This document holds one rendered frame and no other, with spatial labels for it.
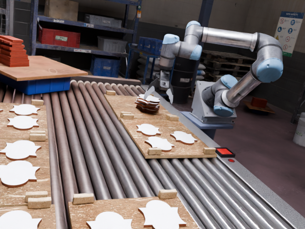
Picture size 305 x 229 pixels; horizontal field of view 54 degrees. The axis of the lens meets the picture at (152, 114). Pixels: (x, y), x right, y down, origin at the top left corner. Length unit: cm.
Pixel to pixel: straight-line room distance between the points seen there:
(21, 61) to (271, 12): 644
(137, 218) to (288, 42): 655
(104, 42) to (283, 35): 386
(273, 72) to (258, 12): 648
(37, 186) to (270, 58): 113
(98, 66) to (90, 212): 512
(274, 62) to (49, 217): 115
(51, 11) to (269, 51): 450
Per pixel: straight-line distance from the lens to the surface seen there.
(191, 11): 726
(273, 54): 155
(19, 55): 198
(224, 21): 783
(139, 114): 170
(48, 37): 560
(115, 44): 591
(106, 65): 594
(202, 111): 199
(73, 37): 567
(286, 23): 734
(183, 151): 135
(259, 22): 788
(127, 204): 95
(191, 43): 152
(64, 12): 567
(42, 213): 89
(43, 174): 105
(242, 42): 161
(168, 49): 150
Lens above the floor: 149
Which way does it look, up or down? 18 degrees down
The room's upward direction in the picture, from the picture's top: 11 degrees clockwise
